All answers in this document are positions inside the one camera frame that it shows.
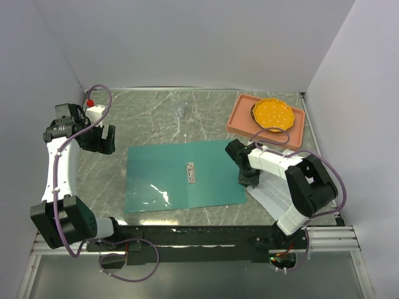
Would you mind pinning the teal file folder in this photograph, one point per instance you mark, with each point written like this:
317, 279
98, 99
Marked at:
156, 178

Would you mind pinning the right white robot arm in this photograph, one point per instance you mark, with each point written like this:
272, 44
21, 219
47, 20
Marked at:
309, 183

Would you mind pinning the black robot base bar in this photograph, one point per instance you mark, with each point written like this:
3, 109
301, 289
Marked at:
139, 245

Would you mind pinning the pink rectangular tray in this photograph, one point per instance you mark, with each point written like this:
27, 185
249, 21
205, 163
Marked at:
241, 123

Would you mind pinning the orange dotted plate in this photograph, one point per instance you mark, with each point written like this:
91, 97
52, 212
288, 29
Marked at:
273, 114

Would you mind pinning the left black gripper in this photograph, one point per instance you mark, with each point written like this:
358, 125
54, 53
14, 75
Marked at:
102, 146

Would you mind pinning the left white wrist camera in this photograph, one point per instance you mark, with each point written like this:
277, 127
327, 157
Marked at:
94, 111

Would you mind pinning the aluminium frame rail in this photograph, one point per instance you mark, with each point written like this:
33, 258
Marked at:
322, 239

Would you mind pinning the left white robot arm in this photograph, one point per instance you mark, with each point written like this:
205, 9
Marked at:
61, 209

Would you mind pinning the metal folder clip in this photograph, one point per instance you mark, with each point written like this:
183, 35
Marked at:
190, 169

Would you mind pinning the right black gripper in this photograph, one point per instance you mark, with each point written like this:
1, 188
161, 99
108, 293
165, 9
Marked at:
244, 180

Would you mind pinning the printed paper sheet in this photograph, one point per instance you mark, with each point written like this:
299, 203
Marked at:
273, 194

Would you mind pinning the clear glass cup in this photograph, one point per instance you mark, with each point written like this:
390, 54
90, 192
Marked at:
178, 112

